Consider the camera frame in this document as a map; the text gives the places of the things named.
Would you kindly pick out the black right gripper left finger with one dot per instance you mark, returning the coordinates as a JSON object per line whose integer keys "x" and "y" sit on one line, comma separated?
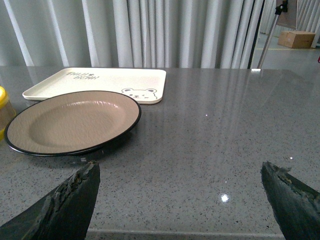
{"x": 63, "y": 214}

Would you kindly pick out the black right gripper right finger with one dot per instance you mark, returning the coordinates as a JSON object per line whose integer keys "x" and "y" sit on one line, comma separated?
{"x": 295, "y": 205}

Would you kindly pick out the tan plate with black rim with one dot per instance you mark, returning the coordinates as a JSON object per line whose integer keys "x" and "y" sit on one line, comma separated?
{"x": 73, "y": 123}

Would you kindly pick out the cream bear tray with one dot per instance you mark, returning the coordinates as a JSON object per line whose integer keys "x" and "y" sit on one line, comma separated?
{"x": 146, "y": 86}

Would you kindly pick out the yellow rimmed bamboo steamer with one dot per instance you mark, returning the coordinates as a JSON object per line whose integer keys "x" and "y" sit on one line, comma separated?
{"x": 7, "y": 112}

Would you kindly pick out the cardboard box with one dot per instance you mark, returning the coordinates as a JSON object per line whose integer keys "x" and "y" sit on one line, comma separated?
{"x": 296, "y": 39}

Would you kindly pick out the metal stand pole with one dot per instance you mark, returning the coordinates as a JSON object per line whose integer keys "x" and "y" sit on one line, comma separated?
{"x": 281, "y": 8}

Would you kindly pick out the grey pleated curtain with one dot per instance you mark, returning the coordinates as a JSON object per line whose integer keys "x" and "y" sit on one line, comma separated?
{"x": 132, "y": 33}

